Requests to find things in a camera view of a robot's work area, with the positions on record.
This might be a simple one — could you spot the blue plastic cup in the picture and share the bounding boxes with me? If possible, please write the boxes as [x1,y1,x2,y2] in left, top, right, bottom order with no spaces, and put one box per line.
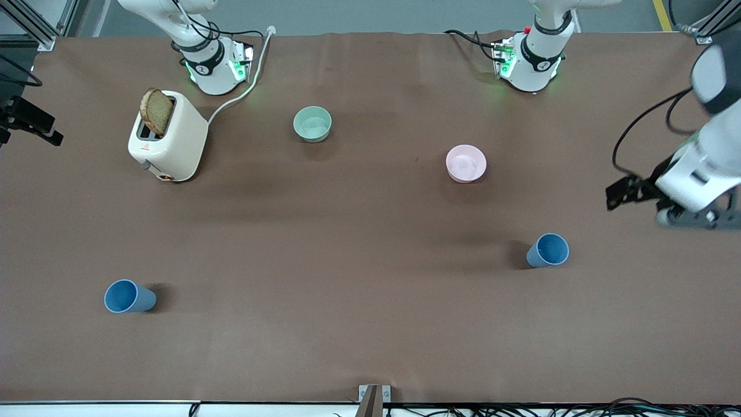
[526,233,570,269]
[104,279,157,314]

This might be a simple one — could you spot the brown bread slice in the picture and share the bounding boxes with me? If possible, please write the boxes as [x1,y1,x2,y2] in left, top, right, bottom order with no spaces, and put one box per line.
[140,87,174,138]

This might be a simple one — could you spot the cream white toaster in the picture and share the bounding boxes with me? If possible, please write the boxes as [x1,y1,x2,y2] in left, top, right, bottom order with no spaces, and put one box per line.
[127,90,209,183]

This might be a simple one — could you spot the pink bowl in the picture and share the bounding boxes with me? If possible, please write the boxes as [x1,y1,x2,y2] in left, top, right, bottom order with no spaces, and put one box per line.
[445,144,487,184]

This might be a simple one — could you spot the yellow floor tape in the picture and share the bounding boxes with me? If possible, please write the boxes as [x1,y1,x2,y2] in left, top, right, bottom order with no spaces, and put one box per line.
[652,0,673,32]

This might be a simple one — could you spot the left base connector box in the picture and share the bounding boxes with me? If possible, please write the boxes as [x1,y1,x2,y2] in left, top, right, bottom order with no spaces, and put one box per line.
[491,37,517,80]

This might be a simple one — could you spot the base connector box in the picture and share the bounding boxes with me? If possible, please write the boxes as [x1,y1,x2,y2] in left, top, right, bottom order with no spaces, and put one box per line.
[491,37,517,80]
[229,43,255,82]

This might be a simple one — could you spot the right base connector box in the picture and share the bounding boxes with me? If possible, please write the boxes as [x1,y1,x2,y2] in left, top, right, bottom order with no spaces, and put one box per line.
[229,43,255,82]

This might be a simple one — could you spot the brown table cover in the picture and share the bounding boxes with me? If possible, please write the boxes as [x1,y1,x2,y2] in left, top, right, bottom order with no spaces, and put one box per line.
[0,30,741,405]

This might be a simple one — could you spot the mint green bowl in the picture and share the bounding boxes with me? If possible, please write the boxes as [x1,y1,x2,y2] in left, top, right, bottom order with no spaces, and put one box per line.
[292,105,333,143]

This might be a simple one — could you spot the aluminium frame profile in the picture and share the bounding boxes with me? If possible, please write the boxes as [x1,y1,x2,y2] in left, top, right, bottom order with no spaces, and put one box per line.
[674,0,741,45]
[0,0,79,52]

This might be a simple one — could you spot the black right base cable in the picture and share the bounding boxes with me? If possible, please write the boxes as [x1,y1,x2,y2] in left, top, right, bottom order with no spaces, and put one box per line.
[170,0,265,65]

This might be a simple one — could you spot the black base cable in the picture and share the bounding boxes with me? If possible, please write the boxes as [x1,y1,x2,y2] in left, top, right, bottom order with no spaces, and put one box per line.
[170,0,265,65]
[444,28,500,62]

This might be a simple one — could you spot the white toaster power cable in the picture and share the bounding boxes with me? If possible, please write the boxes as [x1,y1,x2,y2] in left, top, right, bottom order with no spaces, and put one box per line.
[207,25,276,126]

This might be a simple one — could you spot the black left base cable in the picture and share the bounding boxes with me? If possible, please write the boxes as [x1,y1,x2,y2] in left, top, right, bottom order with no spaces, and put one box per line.
[444,28,500,62]

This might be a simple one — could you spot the black cable bundle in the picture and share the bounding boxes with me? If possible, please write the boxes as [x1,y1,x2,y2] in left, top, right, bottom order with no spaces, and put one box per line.
[333,397,741,417]

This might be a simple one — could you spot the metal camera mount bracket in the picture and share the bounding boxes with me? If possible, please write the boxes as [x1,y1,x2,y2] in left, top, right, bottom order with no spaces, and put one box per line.
[355,385,392,417]

